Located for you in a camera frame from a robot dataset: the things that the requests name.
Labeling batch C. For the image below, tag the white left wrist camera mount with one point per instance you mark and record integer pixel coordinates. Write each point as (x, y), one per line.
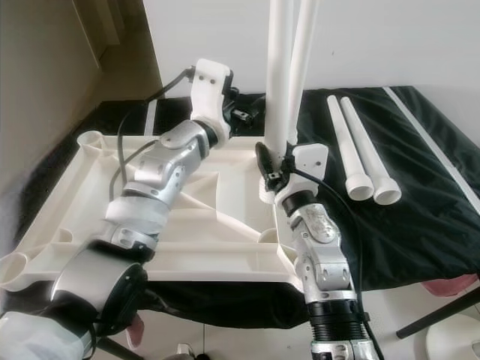
(210, 86)

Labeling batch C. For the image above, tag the white plastic table leg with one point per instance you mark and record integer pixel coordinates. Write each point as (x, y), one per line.
(347, 146)
(305, 37)
(279, 75)
(368, 150)

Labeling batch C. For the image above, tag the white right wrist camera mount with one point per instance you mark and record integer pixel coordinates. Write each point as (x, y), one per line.
(313, 157)

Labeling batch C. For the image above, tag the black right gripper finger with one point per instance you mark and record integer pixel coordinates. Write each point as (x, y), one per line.
(263, 159)

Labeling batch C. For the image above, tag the white plastic table top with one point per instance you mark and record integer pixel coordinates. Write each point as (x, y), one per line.
(232, 262)

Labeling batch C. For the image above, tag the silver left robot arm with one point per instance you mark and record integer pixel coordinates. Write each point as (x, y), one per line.
(180, 157)

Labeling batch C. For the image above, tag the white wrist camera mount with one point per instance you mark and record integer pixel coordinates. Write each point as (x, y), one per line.
(210, 86)
(313, 157)

